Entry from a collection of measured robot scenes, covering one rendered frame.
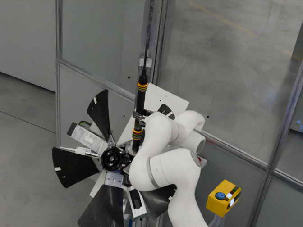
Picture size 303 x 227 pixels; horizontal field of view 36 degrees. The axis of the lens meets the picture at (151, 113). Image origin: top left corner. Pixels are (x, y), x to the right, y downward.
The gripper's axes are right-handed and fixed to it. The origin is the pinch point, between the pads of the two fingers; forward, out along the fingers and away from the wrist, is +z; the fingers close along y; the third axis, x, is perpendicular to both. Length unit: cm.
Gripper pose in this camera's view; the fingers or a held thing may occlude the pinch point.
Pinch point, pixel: (140, 113)
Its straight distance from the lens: 201.3
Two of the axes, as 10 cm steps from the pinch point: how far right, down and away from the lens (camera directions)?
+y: 6.1, -4.0, 6.9
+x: 1.1, -8.1, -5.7
